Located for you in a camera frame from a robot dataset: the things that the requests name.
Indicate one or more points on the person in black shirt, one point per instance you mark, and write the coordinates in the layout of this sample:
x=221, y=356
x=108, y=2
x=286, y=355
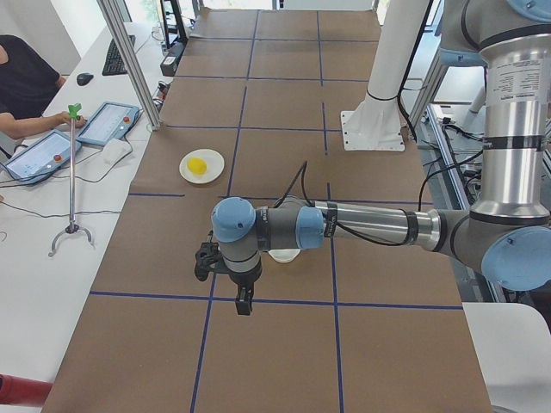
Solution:
x=28, y=85

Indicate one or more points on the black computer mouse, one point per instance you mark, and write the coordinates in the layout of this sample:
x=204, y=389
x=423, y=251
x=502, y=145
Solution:
x=84, y=78

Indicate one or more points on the grabber stick with green handle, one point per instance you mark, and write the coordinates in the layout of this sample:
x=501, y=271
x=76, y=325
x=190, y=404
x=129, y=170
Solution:
x=73, y=227

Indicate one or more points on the black box on table edge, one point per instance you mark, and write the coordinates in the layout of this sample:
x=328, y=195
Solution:
x=172, y=59

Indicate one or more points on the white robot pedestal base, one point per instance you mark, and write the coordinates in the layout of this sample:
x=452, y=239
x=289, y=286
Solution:
x=375, y=124

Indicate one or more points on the white bowl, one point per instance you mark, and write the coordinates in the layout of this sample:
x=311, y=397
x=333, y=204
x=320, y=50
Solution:
x=285, y=255

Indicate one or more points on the aluminium frame post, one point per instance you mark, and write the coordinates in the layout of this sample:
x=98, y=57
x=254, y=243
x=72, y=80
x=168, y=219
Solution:
x=116, y=26

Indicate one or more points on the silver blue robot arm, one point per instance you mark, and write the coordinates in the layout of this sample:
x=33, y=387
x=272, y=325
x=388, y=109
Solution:
x=504, y=235

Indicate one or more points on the yellow lemon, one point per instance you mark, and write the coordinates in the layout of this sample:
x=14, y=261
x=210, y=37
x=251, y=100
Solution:
x=197, y=166

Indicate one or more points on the white round plate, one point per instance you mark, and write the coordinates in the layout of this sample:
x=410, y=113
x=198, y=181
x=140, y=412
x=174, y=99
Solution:
x=215, y=166

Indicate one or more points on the blue teach pendant near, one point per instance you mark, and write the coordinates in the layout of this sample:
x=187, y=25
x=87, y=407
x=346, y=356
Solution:
x=41, y=159

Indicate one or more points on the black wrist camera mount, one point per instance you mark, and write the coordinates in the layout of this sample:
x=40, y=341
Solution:
x=208, y=259

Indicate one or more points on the blue teach pendant far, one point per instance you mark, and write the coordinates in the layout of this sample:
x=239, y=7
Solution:
x=111, y=120

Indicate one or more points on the white cloth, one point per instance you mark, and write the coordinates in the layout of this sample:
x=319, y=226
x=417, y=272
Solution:
x=115, y=150

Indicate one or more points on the black keyboard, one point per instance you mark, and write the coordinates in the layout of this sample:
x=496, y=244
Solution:
x=113, y=64

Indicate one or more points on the red object at corner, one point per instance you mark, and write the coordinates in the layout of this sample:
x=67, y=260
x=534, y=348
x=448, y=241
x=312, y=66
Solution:
x=18, y=391

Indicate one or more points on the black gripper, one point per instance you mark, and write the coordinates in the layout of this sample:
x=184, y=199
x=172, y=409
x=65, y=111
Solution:
x=244, y=280

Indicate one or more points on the blue teach pendant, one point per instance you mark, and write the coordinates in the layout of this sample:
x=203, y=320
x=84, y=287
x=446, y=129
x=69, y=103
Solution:
x=41, y=159
x=111, y=120

